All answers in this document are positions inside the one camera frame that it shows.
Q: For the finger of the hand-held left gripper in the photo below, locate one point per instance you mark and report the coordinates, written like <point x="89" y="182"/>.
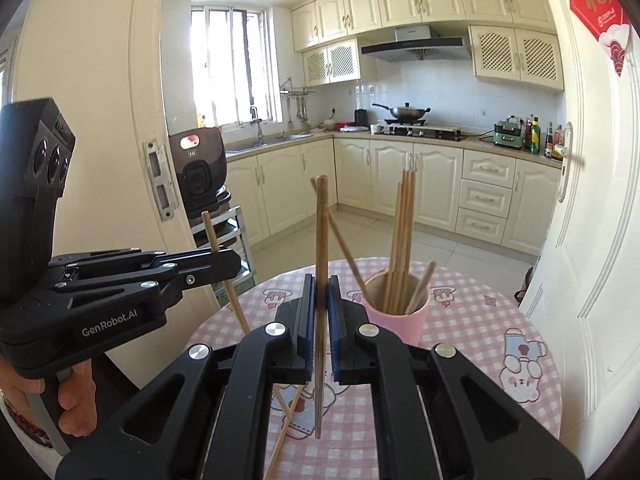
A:
<point x="215" y="265"/>
<point x="100" y="260"/>

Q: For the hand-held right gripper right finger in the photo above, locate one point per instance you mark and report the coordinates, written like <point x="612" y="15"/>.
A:
<point x="333" y="330"/>

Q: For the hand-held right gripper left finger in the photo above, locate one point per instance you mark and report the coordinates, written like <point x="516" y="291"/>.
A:
<point x="310" y="330"/>

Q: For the brown wooden chopstick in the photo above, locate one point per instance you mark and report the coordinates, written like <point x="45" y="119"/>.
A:
<point x="285" y="402"/>
<point x="322" y="230"/>
<point x="210" y="232"/>
<point x="282" y="435"/>

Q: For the pink cup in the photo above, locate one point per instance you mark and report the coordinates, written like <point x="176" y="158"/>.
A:
<point x="395" y="327"/>

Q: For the bunch of chopsticks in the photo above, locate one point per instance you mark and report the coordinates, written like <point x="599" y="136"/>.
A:
<point x="402" y="240"/>

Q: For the hanging kitchen utensils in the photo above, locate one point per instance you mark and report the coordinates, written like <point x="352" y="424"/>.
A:
<point x="299" y="112"/>

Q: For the person's left hand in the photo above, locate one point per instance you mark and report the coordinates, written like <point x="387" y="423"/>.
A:
<point x="77" y="400"/>

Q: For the metal storage rack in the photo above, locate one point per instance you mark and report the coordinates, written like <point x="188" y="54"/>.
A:
<point x="244" y="250"/>

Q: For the dark brown rice cooker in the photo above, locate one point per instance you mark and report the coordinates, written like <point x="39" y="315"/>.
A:
<point x="200" y="180"/>

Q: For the metal door strike plate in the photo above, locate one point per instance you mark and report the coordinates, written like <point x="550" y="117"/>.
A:
<point x="160" y="180"/>

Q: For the steel sink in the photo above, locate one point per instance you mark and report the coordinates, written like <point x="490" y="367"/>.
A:
<point x="280" y="140"/>

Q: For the metal faucet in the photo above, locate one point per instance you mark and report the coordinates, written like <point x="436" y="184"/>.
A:
<point x="260" y="127"/>

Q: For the cream base cabinets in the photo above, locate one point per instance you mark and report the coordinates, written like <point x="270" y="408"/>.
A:
<point x="390" y="175"/>

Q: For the red food container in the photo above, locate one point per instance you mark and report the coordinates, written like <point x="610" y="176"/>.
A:
<point x="342" y="125"/>

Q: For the kitchen window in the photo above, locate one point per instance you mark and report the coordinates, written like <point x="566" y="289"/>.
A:
<point x="220" y="70"/>

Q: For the black kettle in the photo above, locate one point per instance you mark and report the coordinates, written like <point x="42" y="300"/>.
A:
<point x="360" y="117"/>

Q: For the gas stove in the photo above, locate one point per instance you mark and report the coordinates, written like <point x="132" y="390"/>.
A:
<point x="425" y="132"/>

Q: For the wok with lid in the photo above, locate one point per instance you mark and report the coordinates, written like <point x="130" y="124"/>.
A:
<point x="407" y="112"/>

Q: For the small lattice door cabinet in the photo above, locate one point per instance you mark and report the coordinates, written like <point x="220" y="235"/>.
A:
<point x="340" y="60"/>

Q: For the green countertop appliance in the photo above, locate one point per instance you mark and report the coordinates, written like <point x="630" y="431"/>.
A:
<point x="509" y="134"/>

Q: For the white door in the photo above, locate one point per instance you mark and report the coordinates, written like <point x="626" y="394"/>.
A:
<point x="590" y="260"/>

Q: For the green bottle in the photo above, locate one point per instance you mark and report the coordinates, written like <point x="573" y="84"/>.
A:
<point x="535" y="137"/>

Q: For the dark sauce bottle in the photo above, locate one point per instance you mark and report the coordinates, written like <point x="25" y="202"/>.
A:
<point x="549" y="145"/>

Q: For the reddish oil bottle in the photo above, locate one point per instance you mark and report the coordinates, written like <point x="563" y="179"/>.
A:
<point x="559" y="144"/>

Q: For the black range hood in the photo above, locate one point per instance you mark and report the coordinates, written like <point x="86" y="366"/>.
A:
<point x="415" y="47"/>

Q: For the wide lattice door cabinet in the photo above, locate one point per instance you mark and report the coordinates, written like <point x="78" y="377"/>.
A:
<point x="515" y="55"/>

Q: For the wall utensil rail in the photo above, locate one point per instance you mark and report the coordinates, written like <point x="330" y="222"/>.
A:
<point x="297" y="91"/>

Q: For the red wall poster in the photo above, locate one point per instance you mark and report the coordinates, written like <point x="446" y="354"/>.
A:
<point x="595" y="5"/>

